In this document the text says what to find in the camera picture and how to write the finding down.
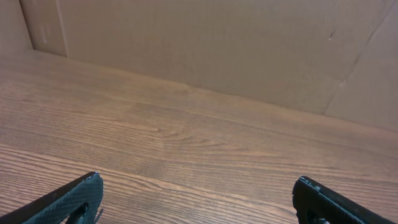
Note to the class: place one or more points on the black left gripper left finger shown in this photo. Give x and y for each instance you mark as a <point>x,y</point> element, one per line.
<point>77,202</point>

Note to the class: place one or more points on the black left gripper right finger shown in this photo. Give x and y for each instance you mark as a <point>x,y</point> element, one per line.
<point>315,203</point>

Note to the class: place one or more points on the brown cardboard back panel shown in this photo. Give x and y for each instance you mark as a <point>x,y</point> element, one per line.
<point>337,58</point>

